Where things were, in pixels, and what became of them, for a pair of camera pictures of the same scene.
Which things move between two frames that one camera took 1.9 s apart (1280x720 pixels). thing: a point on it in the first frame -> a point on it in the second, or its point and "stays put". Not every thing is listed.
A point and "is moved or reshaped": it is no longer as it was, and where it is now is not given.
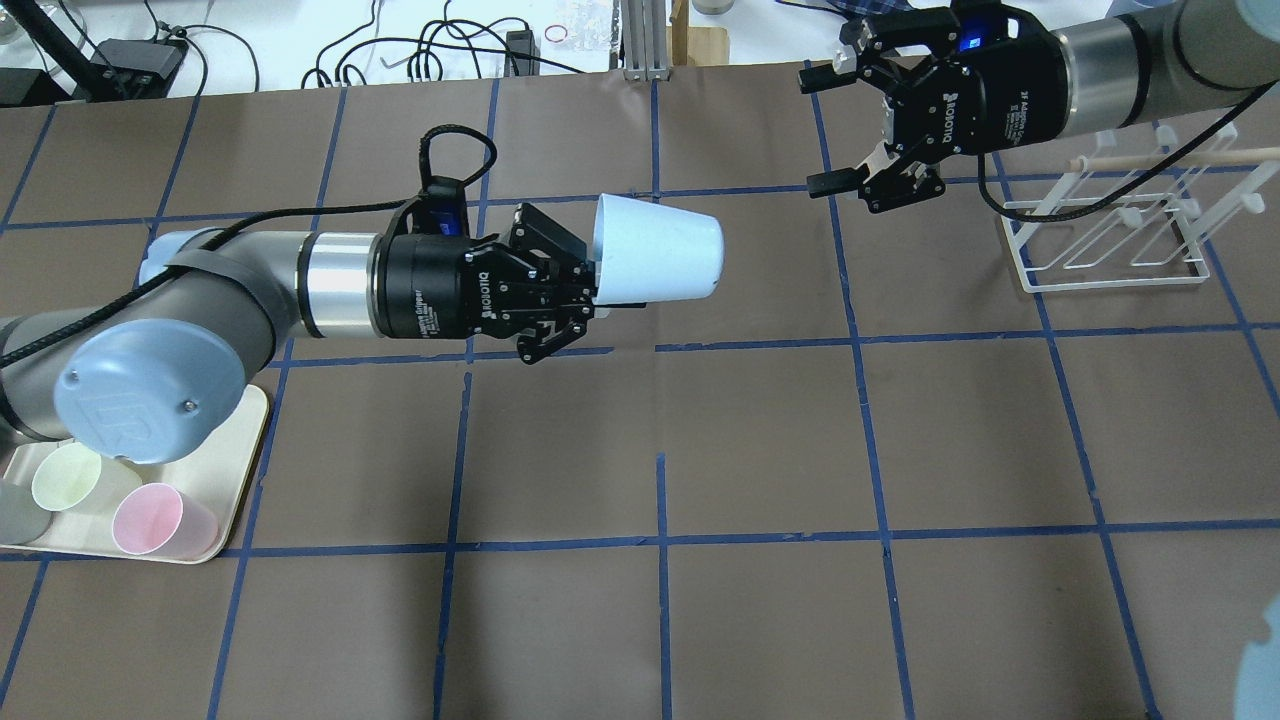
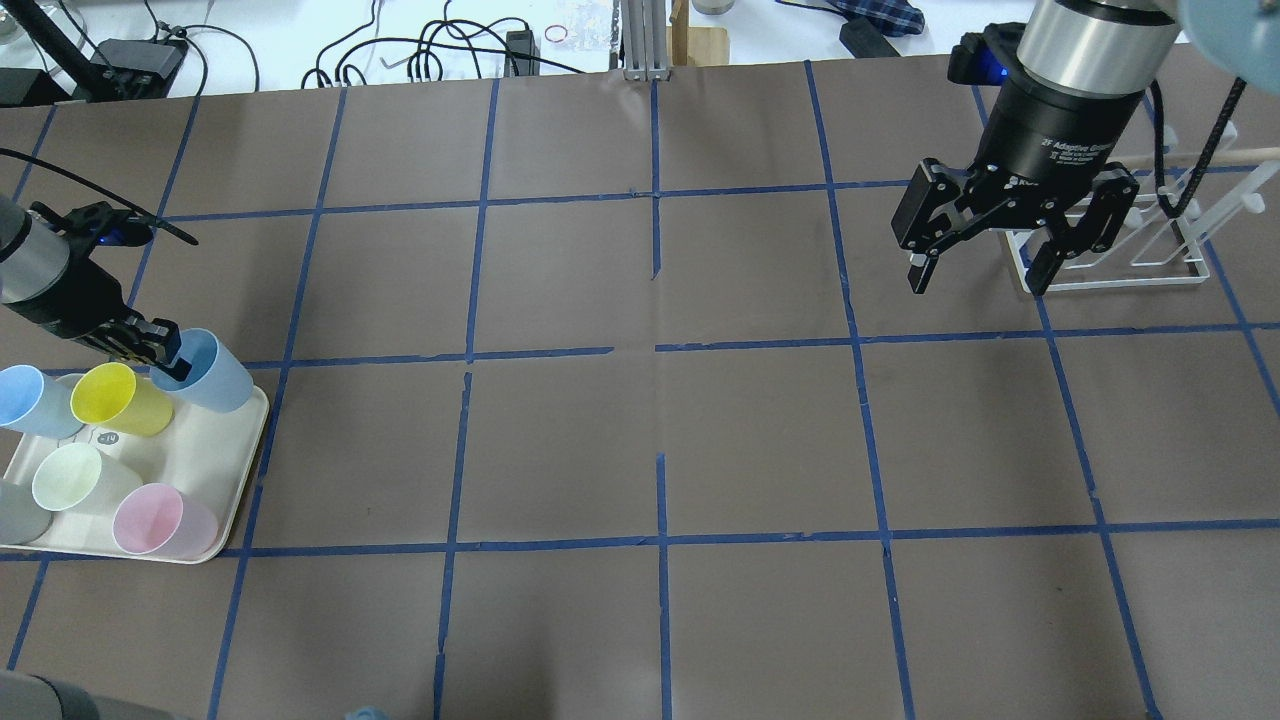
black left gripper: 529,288 -> 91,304
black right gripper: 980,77 -> 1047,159
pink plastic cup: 156,517 stays put
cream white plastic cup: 75,478 stays put
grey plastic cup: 22,519 stays put
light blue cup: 644,252 is moved or reshaped
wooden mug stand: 694,45 stays put
